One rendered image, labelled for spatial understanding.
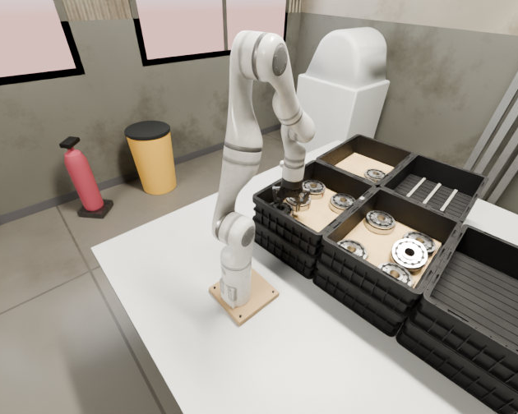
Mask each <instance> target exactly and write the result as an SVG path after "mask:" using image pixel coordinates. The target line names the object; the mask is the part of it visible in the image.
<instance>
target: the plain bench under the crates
mask: <svg viewBox="0 0 518 414"><path fill-rule="evenodd" d="M282 169H283V168H281V167H280V166H277V167H275V168H272V169H270V170H268V171H265V172H263V173H261V174H258V175H256V176H255V177H253V178H252V179H251V181H250V182H249V183H248V184H247V185H246V186H245V187H244V188H243V189H242V190H241V191H240V192H239V193H238V197H237V199H236V203H235V212H238V213H240V214H242V215H245V216H247V217H249V218H250V219H252V217H253V216H254V215H255V211H254V210H253V208H254V207H255V206H256V205H255V204H254V203H253V202H252V195H253V194H254V193H256V192H258V191H259V190H261V189H263V188H264V187H266V186H269V185H270V184H271V183H273V182H275V181H277V180H279V179H280V178H282ZM218 193H219V192H217V193H215V194H214V195H210V196H208V197H206V198H204V199H202V200H199V201H197V202H195V203H192V204H190V205H188V206H185V207H183V208H181V209H178V210H176V211H174V212H172V213H170V214H167V215H165V216H163V217H161V218H158V219H156V220H154V221H151V222H149V223H146V224H144V225H142V226H140V227H138V228H135V229H132V230H131V231H129V232H125V233H124V234H122V235H119V236H117V237H115V238H112V239H110V240H108V241H105V242H103V243H101V244H99V245H97V246H94V247H91V250H92V252H93V254H94V256H95V258H96V259H97V261H98V263H99V265H100V267H101V269H102V270H103V271H104V274H105V276H106V278H107V279H108V281H109V283H110V285H111V286H112V288H113V290H114V292H115V293H116V295H117V297H118V299H119V301H120V302H121V304H122V306H123V308H124V310H125V311H126V313H127V315H128V317H129V319H130V321H131V322H132V324H133V326H134V328H135V329H136V331H137V333H138V335H139V336H140V338H141V341H142V342H143V343H144V345H145V347H146V349H147V351H148V353H149V354H150V356H151V358H152V360H153V362H154V363H155V365H156V367H157V369H158V371H159V372H160V374H161V376H162V377H163V379H164V382H165V383H166V384H167V386H168V388H169V391H170V392H171V394H172V395H173V398H174V399H175V401H176V403H177V404H178V406H179V408H180V410H181V412H182V413H183V414H497V413H496V412H495V411H493V410H492V409H491V408H489V407H487V406H486V405H484V404H483V403H482V402H480V401H479V400H478V399H477V398H475V397H473V396H472V395H471V394H469V393H467V392H466V391H464V390H463V389H462V388H461V387H459V386H458V385H457V384H455V383H453V382H452V381H450V380H449V379H448V378H447V377H445V376H444V375H442V374H441V373H439V372H438V371H437V370H435V369H433V368H432V367H431V366H430V365H428V364H427V363H425V362H424V361H422V360H421V359H419V358H418V357H416V356H415V355H414V354H413V353H411V352H410V351H408V350H407V349H405V348H404V347H402V346H401V345H399V343H398V342H397V341H396V339H395V337H396V335H397V334H398V333H399V331H400V329H401V327H402V325H403V323H404V322H403V323H402V325H401V326H400V328H399V330H398V331H397V333H396V335H395V336H394V337H389V336H387V335H385V334H384V333H383V332H382V331H380V330H379V329H377V328H376V327H374V326H373V325H371V324H369V323H368V322H367V321H366V320H364V319H363V318H362V317H360V316H359V315H357V314H355V313H354V312H353V311H352V310H350V309H349V308H348V307H346V306H344V305H343V304H342V303H340V302H339V301H337V300H336V299H335V298H334V297H332V296H330V295H329V294H328V293H326V292H324V291H323V290H321V289H320V288H319V287H318V286H316V285H315V284H314V283H313V279H314V278H315V277H316V276H317V275H315V276H314V277H313V278H312V279H307V278H305V277H304V276H302V275H301V274H299V273H298V272H296V271H295V270H294V269H292V268H290V267H289V266H288V265H287V264H285V263H284V262H282V261H281V260H279V259H278V258H276V257H275V256H273V255H272V254H271V253H270V252H268V251H267V250H265V249H264V248H262V247H261V246H259V245H258V244H256V243H255V242H254V249H253V253H252V268H253V269H255V270H256V271H257V272H258V273H259V274H260V275H261V276H262V277H263V278H264V279H265V280H266V281H267V282H268V283H269V284H270V285H271V286H273V287H274V288H275V289H276V290H277V291H278V292H279V293H280V294H279V296H278V297H277V298H276V299H275V300H274V301H272V302H271V303H270V304H268V305H267V306H266V307H264V308H263V309H262V310H260V311H259V312H258V313H256V314H255V315H254V316H253V317H252V318H251V319H249V320H248V321H247V322H245V323H244V324H242V325H241V326H240V327H239V326H238V324H237V323H236V322H235V321H234V320H233V318H232V317H231V316H230V315H229V313H228V312H227V311H226V310H225V309H224V307H222V305H221V304H220V303H219V302H218V301H217V300H216V299H215V298H214V296H213V295H212V294H211V293H210V292H209V287H210V286H212V285H214V284H215V283H217V282H219V280H220V278H222V274H221V263H220V252H221V250H222V249H223V248H224V247H225V246H226V244H224V243H223V242H221V241H218V240H217V239H215V238H214V237H213V235H212V231H211V225H212V220H213V216H214V212H215V205H216V201H217V197H218ZM464 224H468V225H471V226H473V227H475V228H478V229H480V230H483V231H485V232H488V233H490V234H492V235H494V236H496V237H500V238H501V239H504V240H506V241H508V242H511V243H513V244H516V245H518V215H517V214H513V213H512V212H510V211H507V210H505V209H502V208H500V207H497V206H496V205H492V204H490V203H488V202H486V201H483V200H481V199H477V200H476V202H475V204H474V206H473V208H472V210H471V211H470V212H469V215H468V216H467V218H466V220H465V221H464V223H463V224H462V225H464Z"/></svg>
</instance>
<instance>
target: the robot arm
mask: <svg viewBox="0 0 518 414"><path fill-rule="evenodd" d="M253 81H262V82H269V83H270V84H271V85H272V86H273V87H274V88H275V94H274V96H273V99H272V107H273V110H274V112H275V115H276V116H277V117H278V119H279V121H280V123H281V124H282V125H281V136H282V141H283V145H284V160H282V161H280V167H281V168H283V169H282V178H281V185H280V186H273V187H272V193H273V198H274V202H278V203H279V206H278V209H279V210H282V203H283V201H284V200H285V198H289V197H291V198H294V197H295V199H296V201H297V204H296V213H297V212H298V211H299V210H300V205H301V204H306V202H307V200H308V197H309V195H310V188H309V187H308V188H303V175H304V169H305V158H306V150H305V148H304V147H302V146H301V145H300V144H299V143H298V142H301V143H308V142H309V141H311V140H312V139H313V137H314V136H315V131H316V128H315V124H314V122H313V120H312V119H311V118H310V117H309V116H308V115H307V114H306V113H305V112H304V111H303V110H302V108H301V106H300V103H299V101H298V98H297V96H296V94H295V89H294V80H293V75H292V70H291V66H290V61H289V54H288V50H287V47H286V44H285V42H284V40H283V39H282V38H281V37H280V36H279V35H278V34H274V33H268V32H259V31H250V30H244V31H241V32H239V33H238V34H237V35H236V37H235V39H234V42H233V45H232V49H231V54H230V64H229V110H228V119H227V127H226V134H225V139H224V152H223V160H222V170H221V177H220V188H219V193H218V197H217V201H216V205H215V212H214V216H213V220H212V225H211V231H212V235H213V237H214V238H215V239H217V240H218V241H220V242H223V243H224V244H226V246H225V247H224V248H223V249H222V250H221V252H220V263H221V274H222V278H220V295H221V298H222V299H223V300H224V301H225V302H226V303H227V304H228V305H229V306H231V307H232V308H233V309H234V308H235V307H239V306H244V305H246V304H247V303H248V302H249V301H250V299H251V295H252V253H253V249H254V239H255V230H256V229H255V223H254V221H253V220H252V219H251V218H249V217H247V216H245V215H242V214H240V213H238V212H235V203H236V199H237V197H238V193H239V192H240V191H241V190H242V189H243V188H244V187H245V186H246V185H247V184H248V183H249V182H250V181H251V179H252V178H253V177H254V176H255V174H256V173H257V170H258V169H259V165H260V160H261V152H262V146H263V141H262V136H261V131H260V128H259V126H258V123H257V119H256V116H255V113H254V111H253V107H252V83H253ZM297 141H298V142H297ZM278 190H280V191H281V192H282V193H281V196H280V198H278V197H277V192H278ZM301 192H303V194H304V196H303V198H302V199H300V197H299V194H300V193H301Z"/></svg>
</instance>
